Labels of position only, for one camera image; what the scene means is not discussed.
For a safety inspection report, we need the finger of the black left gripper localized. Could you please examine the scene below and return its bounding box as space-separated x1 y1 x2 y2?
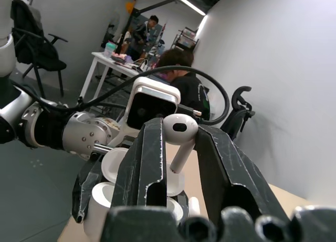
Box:
71 157 104 224
179 191 190 222

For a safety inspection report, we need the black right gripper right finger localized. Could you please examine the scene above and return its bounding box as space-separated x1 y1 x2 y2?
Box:
195 123 292 222

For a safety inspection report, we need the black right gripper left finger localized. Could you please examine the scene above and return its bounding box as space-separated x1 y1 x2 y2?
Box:
110 117 168 209

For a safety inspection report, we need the white earbud case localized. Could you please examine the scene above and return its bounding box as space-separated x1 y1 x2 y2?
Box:
83 149 186 240

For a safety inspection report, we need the black office chair with headrest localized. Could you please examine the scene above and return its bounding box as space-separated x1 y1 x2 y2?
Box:
219 86 257 141

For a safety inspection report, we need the white office table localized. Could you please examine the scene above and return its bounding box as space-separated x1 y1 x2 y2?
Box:
79 51 144 102

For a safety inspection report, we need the seated person in black shirt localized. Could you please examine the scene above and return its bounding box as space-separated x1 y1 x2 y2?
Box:
156 48 211 121

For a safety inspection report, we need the teal lidded cup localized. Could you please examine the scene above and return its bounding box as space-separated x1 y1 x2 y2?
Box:
104 41 118 58

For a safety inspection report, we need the standing person in dark jacket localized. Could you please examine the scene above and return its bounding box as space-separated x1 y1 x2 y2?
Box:
130 15 160 62

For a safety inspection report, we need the black storage shelf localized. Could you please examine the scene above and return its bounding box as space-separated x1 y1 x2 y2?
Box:
171 27 200 53

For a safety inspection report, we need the black visitor chair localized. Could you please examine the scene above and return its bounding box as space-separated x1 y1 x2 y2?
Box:
10 0 68 97

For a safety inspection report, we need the ceiling light strip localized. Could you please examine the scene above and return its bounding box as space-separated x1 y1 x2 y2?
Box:
165 0 207 16

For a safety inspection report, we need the white robot body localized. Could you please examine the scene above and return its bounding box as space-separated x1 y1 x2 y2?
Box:
0 0 14 80

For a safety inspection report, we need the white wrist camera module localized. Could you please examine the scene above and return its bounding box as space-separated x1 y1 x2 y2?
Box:
120 76 182 146

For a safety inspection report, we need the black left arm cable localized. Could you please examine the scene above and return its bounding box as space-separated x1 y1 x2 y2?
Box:
10 65 230 126

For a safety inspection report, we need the orange object on frame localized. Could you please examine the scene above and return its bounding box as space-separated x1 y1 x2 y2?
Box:
125 0 136 15

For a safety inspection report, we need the black metal frame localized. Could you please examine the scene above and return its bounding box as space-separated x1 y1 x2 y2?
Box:
115 0 174 56

